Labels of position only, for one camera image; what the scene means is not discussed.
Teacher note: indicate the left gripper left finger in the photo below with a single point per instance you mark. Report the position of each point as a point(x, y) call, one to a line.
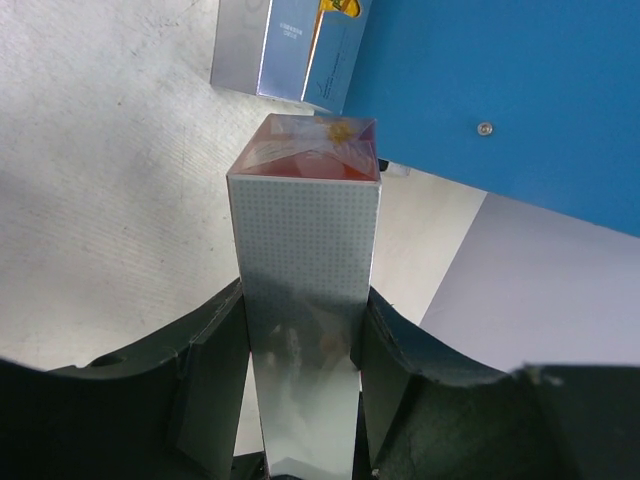
point(164, 407)

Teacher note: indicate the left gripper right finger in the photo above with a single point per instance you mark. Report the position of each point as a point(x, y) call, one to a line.
point(429, 412)

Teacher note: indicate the red 3D toothpaste box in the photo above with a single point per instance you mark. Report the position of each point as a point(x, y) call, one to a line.
point(304, 197)

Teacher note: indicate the blue shelf with coloured boards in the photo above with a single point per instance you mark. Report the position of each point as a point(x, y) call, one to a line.
point(534, 100)

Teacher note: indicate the silver RO box near shelf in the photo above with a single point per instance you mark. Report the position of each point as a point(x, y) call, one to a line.
point(338, 30)

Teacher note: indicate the plain silver box diagonal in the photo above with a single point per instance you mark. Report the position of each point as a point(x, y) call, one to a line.
point(262, 47)

